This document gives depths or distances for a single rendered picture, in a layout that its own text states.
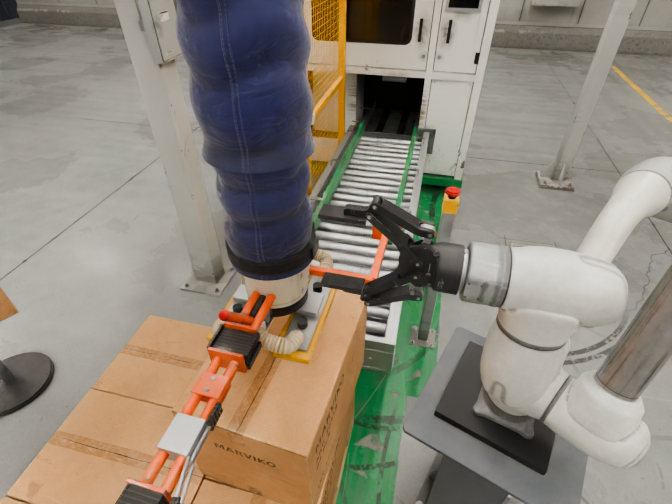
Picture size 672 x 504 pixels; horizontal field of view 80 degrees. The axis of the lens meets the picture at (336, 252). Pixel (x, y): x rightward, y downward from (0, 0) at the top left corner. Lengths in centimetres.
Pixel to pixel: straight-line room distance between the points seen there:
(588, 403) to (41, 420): 244
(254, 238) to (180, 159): 158
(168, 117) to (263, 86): 165
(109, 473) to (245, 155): 124
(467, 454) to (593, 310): 86
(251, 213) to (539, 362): 59
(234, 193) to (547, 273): 60
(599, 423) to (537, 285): 72
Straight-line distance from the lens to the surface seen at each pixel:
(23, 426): 273
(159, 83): 232
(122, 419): 180
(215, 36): 74
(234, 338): 96
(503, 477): 140
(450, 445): 139
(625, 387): 124
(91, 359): 282
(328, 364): 126
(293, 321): 113
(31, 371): 290
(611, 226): 89
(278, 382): 123
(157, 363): 190
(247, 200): 86
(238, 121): 77
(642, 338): 118
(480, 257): 59
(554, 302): 60
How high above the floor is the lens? 197
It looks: 39 degrees down
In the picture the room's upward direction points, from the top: straight up
